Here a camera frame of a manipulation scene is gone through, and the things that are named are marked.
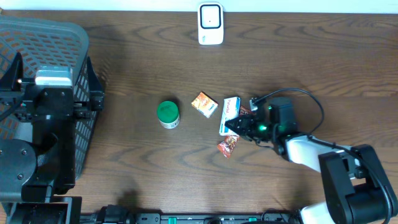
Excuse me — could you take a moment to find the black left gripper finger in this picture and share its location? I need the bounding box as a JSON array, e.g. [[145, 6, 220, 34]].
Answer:
[[86, 57, 104, 111], [1, 52, 24, 91]]

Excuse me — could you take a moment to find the white blue medicine box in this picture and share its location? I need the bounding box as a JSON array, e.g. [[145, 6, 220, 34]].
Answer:
[[219, 96, 241, 136]]

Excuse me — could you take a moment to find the red Top candy bar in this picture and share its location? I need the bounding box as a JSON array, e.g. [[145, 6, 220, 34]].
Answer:
[[217, 106, 252, 159]]

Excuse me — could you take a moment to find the orange small carton box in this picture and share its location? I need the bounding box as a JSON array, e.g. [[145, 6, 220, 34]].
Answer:
[[191, 92, 218, 118]]

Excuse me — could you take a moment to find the green lid white jar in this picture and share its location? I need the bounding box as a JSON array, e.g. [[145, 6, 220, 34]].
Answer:
[[157, 101, 180, 129]]

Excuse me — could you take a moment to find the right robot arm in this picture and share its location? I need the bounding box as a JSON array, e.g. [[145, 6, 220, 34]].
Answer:
[[224, 97, 397, 223]]

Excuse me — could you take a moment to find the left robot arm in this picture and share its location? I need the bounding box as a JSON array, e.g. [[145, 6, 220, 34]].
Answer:
[[1, 54, 136, 223]]

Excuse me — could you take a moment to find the white barcode scanner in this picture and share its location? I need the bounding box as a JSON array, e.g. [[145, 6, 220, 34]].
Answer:
[[197, 2, 224, 45]]

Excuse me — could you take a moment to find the grey plastic mesh basket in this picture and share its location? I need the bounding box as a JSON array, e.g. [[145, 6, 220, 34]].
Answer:
[[1, 16, 99, 180]]

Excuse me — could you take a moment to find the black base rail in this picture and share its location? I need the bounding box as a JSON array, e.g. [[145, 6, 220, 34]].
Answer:
[[80, 211, 302, 224]]

